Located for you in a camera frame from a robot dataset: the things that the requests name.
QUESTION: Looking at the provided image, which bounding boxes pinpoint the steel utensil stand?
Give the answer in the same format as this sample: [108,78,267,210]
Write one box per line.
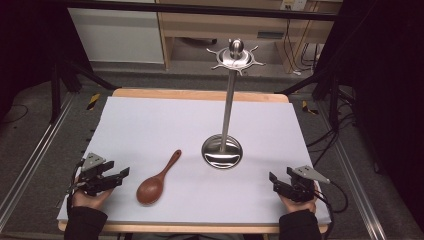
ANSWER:
[201,37,267,170]

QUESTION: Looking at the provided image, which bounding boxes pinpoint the white cabinet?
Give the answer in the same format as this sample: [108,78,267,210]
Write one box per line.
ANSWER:
[67,7,165,65]

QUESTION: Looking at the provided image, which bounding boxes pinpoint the person's right hand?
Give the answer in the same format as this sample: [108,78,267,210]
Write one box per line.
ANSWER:
[278,190,318,215]

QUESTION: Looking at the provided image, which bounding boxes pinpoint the brown wooden spoon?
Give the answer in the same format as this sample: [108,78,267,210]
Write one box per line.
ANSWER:
[135,149,183,206]

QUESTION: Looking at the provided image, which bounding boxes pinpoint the light wooden desk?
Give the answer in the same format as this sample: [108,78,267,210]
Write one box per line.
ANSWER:
[155,0,344,75]

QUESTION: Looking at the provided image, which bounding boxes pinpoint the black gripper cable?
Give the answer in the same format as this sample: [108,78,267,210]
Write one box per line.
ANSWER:
[312,179,350,240]
[65,159,86,219]

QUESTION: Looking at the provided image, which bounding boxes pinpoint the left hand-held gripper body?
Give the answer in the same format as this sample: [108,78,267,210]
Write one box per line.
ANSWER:
[77,152,117,197]

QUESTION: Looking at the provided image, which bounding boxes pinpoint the thin black floor cable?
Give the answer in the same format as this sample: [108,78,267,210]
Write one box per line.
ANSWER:
[0,103,30,126]

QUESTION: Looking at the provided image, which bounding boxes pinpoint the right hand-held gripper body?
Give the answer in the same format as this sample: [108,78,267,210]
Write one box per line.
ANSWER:
[285,165,332,204]

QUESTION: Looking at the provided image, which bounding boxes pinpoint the black horizontal frame bar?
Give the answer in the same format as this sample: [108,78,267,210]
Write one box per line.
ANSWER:
[65,0,338,22]

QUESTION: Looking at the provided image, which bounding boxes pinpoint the yellow black tape marker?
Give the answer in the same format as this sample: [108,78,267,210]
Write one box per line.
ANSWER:
[301,100,320,116]
[86,92,101,111]

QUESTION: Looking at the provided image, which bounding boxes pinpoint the person's left hand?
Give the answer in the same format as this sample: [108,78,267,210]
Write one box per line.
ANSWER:
[72,181,115,211]

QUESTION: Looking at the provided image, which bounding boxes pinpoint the metal floor rail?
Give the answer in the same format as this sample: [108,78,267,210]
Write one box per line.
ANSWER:
[315,99,388,240]
[0,92,77,232]

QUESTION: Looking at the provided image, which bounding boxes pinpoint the black hanging cables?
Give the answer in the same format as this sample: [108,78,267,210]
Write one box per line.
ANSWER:
[285,19,322,76]

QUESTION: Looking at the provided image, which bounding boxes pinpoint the black curtain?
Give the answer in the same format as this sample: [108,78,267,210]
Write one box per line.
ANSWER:
[0,0,92,122]
[314,0,424,232]

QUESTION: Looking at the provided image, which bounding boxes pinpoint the black floor cables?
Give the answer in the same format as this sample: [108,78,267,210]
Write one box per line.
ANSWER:
[305,111,358,168]

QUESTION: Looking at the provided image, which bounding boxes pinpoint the white wall socket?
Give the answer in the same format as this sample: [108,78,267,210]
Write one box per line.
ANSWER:
[280,0,307,12]

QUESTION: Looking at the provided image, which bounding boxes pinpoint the white table mat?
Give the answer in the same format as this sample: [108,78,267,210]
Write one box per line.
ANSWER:
[56,96,332,225]

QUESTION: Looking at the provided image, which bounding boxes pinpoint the black metal stand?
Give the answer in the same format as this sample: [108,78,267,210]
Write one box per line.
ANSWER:
[49,58,122,125]
[273,71,356,132]

